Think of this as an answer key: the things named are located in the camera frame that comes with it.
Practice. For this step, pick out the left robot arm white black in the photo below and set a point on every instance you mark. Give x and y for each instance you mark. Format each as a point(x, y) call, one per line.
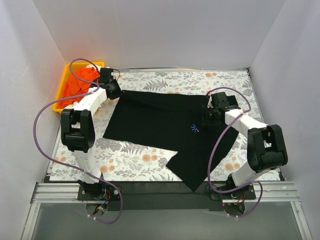
point(78, 132)

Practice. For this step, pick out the yellow plastic bin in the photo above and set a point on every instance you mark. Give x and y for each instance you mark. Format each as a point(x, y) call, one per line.
point(75, 66)

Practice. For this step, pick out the orange t shirt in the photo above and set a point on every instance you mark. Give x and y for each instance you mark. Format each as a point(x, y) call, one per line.
point(74, 86)

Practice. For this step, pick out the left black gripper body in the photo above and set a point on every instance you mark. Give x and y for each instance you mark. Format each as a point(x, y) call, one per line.
point(114, 90)

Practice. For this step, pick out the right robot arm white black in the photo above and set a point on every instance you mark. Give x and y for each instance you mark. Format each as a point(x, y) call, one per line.
point(266, 149)

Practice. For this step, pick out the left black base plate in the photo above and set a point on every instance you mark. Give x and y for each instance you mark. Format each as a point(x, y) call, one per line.
point(98, 192)

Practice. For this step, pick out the black t shirt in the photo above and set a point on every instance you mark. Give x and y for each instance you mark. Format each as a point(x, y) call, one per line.
point(171, 122)

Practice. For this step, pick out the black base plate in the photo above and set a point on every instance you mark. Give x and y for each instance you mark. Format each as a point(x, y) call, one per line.
point(245, 193)
point(98, 192)

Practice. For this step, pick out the aluminium frame rail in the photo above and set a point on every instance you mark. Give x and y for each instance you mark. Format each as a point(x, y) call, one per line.
point(167, 211)

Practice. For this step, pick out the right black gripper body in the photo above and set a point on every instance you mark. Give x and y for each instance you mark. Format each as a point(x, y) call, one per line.
point(208, 119)

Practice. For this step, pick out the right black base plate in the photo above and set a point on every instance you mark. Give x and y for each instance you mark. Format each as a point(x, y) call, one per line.
point(245, 193)

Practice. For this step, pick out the floral table cloth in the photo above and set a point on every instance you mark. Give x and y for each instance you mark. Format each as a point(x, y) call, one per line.
point(123, 161)

